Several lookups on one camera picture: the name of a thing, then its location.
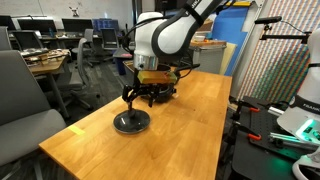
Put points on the multicolour patterned wall panel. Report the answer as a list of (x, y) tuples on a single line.
[(283, 66)]

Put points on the yellow cardboard sheet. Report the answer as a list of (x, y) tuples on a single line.
[(228, 56)]

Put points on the grey mesh office chair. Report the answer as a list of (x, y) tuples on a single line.
[(81, 66)]

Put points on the black computer monitor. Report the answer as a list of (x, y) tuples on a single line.
[(36, 26), (76, 25), (106, 24)]

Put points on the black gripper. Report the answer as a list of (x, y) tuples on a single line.
[(150, 89)]

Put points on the black electric hot plate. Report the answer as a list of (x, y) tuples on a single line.
[(165, 96)]

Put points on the yellow sticky note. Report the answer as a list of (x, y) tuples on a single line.
[(76, 130)]

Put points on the aluminium extrusion bar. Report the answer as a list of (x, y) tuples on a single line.
[(290, 138), (278, 110)]

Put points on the grey padded office chair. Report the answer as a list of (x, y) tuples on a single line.
[(23, 100)]

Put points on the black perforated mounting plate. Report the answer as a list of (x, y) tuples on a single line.
[(260, 156)]

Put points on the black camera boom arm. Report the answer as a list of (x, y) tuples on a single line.
[(283, 33)]

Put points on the cluttered wooden office table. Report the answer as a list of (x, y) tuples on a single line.
[(46, 65)]

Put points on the glass pot lid black knob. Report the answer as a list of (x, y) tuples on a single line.
[(133, 123)]

